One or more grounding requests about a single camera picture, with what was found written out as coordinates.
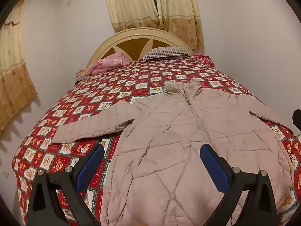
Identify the red patterned cloth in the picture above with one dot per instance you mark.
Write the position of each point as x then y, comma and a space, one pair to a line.
203, 57

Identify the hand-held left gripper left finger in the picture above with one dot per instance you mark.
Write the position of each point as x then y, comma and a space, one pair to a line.
90, 167

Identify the pink floral quilt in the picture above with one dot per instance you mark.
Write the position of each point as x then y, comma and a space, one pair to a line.
105, 63

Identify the beige patterned window curtain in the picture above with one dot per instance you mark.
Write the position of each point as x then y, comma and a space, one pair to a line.
181, 9
131, 4

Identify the cream arched bed headboard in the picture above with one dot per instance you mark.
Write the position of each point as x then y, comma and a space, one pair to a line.
131, 44

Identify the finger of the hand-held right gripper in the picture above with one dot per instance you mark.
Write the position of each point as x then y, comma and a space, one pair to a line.
297, 117

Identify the beige quilted puffer jacket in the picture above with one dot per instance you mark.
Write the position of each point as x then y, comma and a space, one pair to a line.
176, 134

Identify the beige patterned side curtain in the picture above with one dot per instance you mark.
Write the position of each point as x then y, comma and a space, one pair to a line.
14, 75

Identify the red checkered printed bedspread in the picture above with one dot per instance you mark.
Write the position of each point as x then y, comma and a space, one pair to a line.
105, 87

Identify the striped pillow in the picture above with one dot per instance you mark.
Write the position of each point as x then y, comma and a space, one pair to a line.
164, 52

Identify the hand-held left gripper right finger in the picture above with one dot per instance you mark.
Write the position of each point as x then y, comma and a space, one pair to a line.
212, 167

